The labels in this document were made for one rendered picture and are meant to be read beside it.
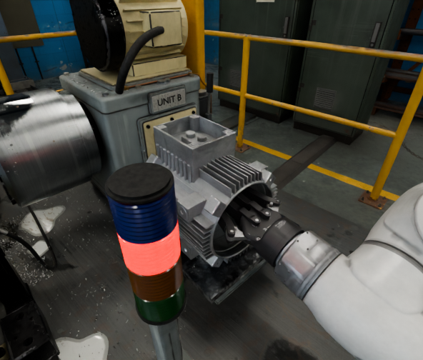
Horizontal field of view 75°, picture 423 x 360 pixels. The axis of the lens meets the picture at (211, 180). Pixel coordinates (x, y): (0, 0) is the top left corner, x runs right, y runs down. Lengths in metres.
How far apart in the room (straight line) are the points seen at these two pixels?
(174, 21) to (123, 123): 0.27
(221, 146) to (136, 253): 0.27
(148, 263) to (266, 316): 0.40
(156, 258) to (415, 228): 0.32
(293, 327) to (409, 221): 0.32
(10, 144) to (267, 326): 0.62
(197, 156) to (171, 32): 0.39
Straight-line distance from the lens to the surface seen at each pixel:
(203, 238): 0.44
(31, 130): 0.68
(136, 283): 0.32
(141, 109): 0.72
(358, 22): 3.03
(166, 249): 0.28
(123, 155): 0.73
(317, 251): 0.42
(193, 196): 0.46
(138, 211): 0.24
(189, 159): 0.46
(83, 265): 0.77
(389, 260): 0.43
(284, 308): 0.66
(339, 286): 0.40
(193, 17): 0.89
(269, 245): 0.43
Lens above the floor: 1.36
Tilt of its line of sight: 35 degrees down
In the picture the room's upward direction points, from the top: straight up
